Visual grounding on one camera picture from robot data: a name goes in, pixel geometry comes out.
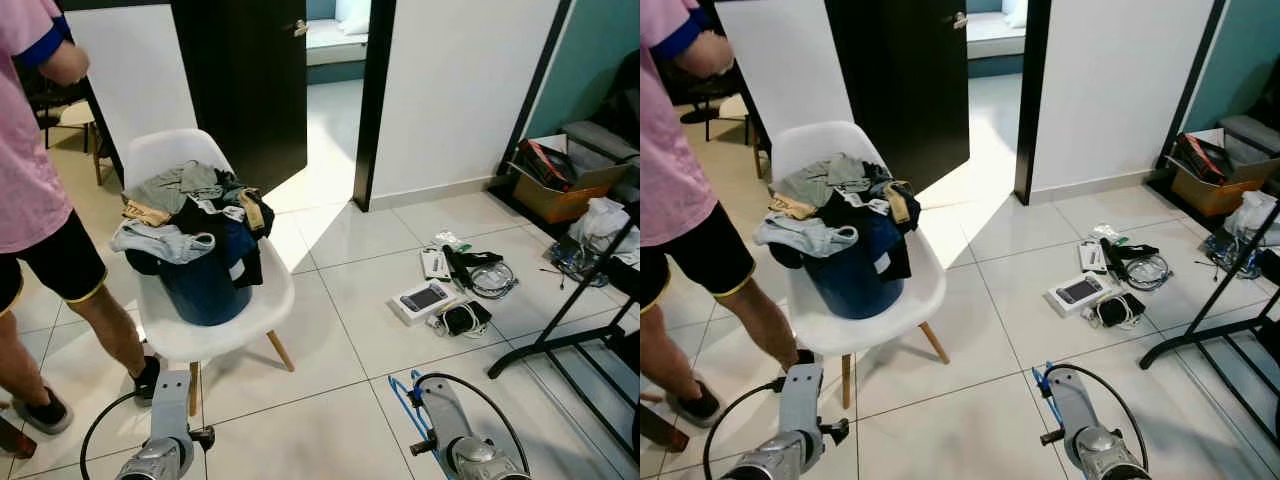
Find black metal clothes rack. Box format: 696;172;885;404
487;195;641;441
1140;195;1280;446

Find white console box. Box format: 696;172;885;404
388;280;463;327
1047;272;1119;319

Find navy fleece garment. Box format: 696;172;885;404
158;222;256;328
800;215;906;321

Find black crumpled garment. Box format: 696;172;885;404
172;185;271;291
815;180;916;281

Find tan garment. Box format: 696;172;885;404
120;197;173;228
767;192;819;221

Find brown garment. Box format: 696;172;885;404
880;180;913;229
233;188;268;239

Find grey green garment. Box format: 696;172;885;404
125;158;229;216
775;152;881;209

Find brown cardboard box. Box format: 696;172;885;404
1165;128;1280;218
510;133;633;224

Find white chair wooden legs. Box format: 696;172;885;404
768;120;951;383
122;128;298;389

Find white plastic bag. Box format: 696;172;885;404
568;196;633;256
1225;190;1280;246

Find black red product box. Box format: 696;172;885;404
518;138;579;191
1172;132;1233;184

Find dark wooden door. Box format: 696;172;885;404
825;0;971;191
170;0;309;196

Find grey seat cushion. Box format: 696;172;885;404
1217;113;1280;156
560;120;641;166

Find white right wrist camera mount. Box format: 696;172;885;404
412;375;471;446
1045;365;1101;436

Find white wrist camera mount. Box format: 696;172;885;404
1045;365;1101;436
150;370;193;441
782;362;826;439
412;375;471;446

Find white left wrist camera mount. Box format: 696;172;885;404
782;362;826;439
150;370;193;441

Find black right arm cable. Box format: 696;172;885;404
1070;363;1151;471
415;372;531;476

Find grey cable coil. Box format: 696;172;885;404
468;260;518;301
1128;253;1171;293

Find black strap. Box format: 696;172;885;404
1098;237;1161;286
440;243;506;291

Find black door frame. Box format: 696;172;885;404
352;0;399;213
1013;0;1053;206

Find black wall trim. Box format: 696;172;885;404
1155;0;1229;171
497;0;578;179

